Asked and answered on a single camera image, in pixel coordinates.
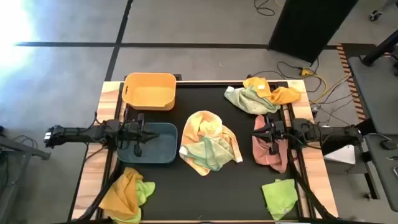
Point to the lime green microfiber towel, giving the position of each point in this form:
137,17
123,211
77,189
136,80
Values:
280,197
146,189

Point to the grey floor platform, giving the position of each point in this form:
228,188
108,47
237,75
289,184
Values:
373,102

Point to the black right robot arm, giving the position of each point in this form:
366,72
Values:
326,133

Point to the orange plastic basket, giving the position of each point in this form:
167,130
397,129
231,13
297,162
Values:
149,93

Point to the black slanted stand beam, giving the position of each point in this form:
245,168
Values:
379,49

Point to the grey desk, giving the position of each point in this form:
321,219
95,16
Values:
382,174

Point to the yellow power plug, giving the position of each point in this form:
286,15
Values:
305,72

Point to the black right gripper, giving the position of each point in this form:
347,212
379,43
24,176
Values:
276,133

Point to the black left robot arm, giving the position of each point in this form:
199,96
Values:
77,133

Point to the light orange microfiber towel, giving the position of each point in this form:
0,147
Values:
202,124

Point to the pink microfiber towel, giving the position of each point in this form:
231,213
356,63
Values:
262,154

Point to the striped hazard tape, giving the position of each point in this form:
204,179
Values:
348,71

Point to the pale green microfiber towel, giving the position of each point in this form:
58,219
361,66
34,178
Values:
211,152
248,101

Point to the orange towel with white label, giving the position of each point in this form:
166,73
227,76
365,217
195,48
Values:
253,83

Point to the dark orange microfiber towel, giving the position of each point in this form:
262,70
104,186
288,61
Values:
286,95
121,196

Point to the black computer mouse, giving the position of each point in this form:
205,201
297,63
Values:
388,145

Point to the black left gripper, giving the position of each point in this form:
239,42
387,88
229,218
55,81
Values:
140,137

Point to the white paper sheet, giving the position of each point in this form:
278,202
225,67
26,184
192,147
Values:
342,155

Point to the black partition panel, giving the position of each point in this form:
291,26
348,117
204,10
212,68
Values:
308,25

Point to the grey metal stand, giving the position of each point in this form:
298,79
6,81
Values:
25,147

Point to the black caster wheel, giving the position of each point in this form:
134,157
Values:
375,15

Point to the teal plastic basket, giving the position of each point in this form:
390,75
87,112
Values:
164,149

